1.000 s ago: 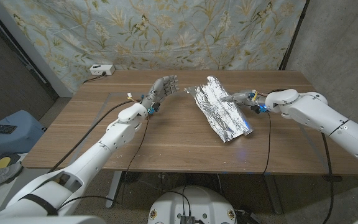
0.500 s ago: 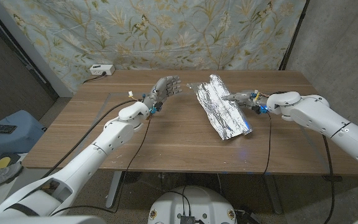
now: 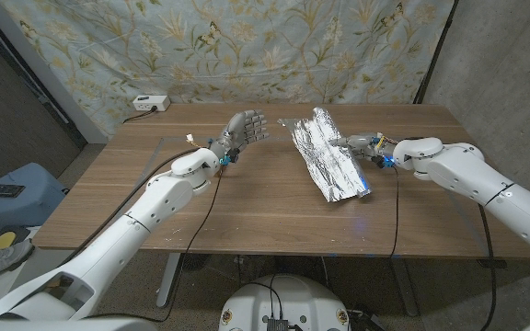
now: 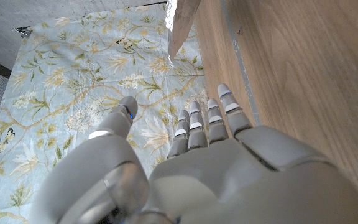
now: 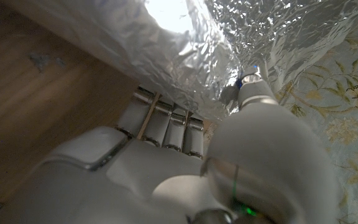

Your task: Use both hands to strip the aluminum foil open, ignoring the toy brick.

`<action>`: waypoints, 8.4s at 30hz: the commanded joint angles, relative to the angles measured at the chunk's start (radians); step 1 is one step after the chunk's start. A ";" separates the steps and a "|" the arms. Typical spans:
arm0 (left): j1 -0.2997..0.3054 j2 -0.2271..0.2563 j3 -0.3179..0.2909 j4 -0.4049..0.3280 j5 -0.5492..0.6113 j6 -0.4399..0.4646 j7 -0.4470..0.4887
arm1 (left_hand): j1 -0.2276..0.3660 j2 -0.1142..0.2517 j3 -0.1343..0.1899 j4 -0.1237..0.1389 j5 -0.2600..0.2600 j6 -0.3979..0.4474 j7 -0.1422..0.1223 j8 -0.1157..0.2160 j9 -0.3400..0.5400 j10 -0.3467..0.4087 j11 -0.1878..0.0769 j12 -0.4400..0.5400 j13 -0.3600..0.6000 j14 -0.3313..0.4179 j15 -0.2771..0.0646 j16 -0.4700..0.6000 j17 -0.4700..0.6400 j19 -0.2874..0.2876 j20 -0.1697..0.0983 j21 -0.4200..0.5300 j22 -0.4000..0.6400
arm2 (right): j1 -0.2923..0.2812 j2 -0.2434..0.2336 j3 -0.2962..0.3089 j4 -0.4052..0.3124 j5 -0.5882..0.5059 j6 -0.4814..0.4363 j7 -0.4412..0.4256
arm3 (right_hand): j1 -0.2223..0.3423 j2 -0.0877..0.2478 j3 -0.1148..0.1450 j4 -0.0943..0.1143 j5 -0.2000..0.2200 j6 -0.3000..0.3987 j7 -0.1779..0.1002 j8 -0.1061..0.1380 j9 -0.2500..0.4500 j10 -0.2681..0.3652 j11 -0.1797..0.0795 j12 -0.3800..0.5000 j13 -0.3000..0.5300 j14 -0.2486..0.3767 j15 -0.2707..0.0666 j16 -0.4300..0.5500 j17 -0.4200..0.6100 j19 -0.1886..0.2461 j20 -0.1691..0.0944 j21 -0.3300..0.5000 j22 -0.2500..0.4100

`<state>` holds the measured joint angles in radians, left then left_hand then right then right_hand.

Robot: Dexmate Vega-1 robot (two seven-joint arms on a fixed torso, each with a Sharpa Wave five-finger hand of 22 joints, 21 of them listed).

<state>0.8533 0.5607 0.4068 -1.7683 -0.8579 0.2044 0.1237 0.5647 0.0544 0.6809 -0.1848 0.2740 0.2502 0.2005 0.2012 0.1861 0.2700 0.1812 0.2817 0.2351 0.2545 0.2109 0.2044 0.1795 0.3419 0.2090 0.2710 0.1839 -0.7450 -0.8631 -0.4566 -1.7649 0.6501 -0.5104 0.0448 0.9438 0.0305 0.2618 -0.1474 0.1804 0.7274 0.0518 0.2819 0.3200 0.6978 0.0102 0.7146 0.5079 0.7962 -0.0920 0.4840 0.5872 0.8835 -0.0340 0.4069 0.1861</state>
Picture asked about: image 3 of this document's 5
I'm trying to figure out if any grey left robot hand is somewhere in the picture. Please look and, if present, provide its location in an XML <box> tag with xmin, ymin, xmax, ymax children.
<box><xmin>208</xmin><ymin>108</ymin><xmax>271</xmax><ymax>165</ymax></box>

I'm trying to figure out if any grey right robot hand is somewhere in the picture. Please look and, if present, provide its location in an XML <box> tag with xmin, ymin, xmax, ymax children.
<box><xmin>328</xmin><ymin>131</ymin><xmax>402</xmax><ymax>169</ymax></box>

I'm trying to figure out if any crinkled aluminum foil sheet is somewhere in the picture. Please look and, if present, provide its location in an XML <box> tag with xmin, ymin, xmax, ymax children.
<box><xmin>277</xmin><ymin>107</ymin><xmax>372</xmax><ymax>203</ymax></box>

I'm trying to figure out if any white power strip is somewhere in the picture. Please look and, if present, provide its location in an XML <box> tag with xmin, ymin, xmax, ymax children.
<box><xmin>132</xmin><ymin>95</ymin><xmax>172</xmax><ymax>113</ymax></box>

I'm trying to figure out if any floral printed backdrop cloth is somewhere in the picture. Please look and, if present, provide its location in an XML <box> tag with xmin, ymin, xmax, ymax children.
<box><xmin>0</xmin><ymin>0</ymin><xmax>455</xmax><ymax>139</ymax></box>

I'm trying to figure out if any black backdrop pole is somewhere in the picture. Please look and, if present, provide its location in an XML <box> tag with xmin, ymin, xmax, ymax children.
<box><xmin>412</xmin><ymin>0</ymin><xmax>459</xmax><ymax>105</ymax></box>

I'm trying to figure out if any black round fan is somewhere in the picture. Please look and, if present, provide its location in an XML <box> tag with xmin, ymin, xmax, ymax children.
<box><xmin>179</xmin><ymin>252</ymin><xmax>212</xmax><ymax>273</ymax></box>

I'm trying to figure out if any grey metal table leg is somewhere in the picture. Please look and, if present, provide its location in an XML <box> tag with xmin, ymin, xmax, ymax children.
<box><xmin>388</xmin><ymin>257</ymin><xmax>421</xmax><ymax>318</ymax></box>
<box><xmin>156</xmin><ymin>252</ymin><xmax>183</xmax><ymax>308</ymax></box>

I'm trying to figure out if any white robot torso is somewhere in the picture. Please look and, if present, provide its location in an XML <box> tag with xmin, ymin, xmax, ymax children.
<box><xmin>218</xmin><ymin>274</ymin><xmax>352</xmax><ymax>331</ymax></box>

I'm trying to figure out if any black box under table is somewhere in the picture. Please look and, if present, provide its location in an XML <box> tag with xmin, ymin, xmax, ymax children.
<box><xmin>350</xmin><ymin>308</ymin><xmax>388</xmax><ymax>331</ymax></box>

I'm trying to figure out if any blue plastic container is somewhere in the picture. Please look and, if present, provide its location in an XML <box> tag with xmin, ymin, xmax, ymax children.
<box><xmin>0</xmin><ymin>162</ymin><xmax>68</xmax><ymax>230</ymax></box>

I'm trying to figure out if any black flat device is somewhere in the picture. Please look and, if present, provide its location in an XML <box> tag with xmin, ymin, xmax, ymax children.
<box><xmin>0</xmin><ymin>183</ymin><xmax>27</xmax><ymax>199</ymax></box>

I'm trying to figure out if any white floor platform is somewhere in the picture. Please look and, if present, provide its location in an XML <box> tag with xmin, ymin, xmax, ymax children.
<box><xmin>0</xmin><ymin>250</ymin><xmax>80</xmax><ymax>318</ymax></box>

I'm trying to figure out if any black slipper yellow insole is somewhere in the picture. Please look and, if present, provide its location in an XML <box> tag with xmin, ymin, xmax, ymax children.
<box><xmin>0</xmin><ymin>229</ymin><xmax>31</xmax><ymax>253</ymax></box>

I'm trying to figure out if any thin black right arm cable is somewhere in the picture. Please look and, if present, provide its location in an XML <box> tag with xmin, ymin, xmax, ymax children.
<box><xmin>387</xmin><ymin>165</ymin><xmax>400</xmax><ymax>259</ymax></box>

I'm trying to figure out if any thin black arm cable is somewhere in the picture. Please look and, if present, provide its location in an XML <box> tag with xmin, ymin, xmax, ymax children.
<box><xmin>83</xmin><ymin>164</ymin><xmax>227</xmax><ymax>324</ymax></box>
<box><xmin>387</xmin><ymin>165</ymin><xmax>400</xmax><ymax>259</ymax></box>

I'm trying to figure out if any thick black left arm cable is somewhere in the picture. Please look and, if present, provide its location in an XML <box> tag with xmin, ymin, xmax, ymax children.
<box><xmin>57</xmin><ymin>146</ymin><xmax>204</xmax><ymax>268</ymax></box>

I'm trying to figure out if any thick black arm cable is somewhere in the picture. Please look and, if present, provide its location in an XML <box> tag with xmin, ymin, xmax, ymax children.
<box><xmin>57</xmin><ymin>146</ymin><xmax>204</xmax><ymax>268</ymax></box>
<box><xmin>476</xmin><ymin>201</ymin><xmax>499</xmax><ymax>331</ymax></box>

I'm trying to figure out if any black power strip cord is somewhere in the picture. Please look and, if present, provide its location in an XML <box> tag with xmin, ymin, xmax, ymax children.
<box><xmin>121</xmin><ymin>106</ymin><xmax>158</xmax><ymax>124</ymax></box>

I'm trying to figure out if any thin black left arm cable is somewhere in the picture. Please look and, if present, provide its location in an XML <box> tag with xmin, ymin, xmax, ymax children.
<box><xmin>83</xmin><ymin>164</ymin><xmax>227</xmax><ymax>324</ymax></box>

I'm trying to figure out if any black torso cable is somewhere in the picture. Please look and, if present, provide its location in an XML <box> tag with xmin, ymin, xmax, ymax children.
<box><xmin>245</xmin><ymin>274</ymin><xmax>285</xmax><ymax>319</ymax></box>

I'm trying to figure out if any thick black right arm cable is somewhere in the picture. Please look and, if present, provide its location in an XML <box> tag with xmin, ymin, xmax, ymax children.
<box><xmin>476</xmin><ymin>201</ymin><xmax>499</xmax><ymax>331</ymax></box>

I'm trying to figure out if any grey wall post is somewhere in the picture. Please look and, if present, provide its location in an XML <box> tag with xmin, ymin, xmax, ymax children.
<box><xmin>0</xmin><ymin>0</ymin><xmax>109</xmax><ymax>144</ymax></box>

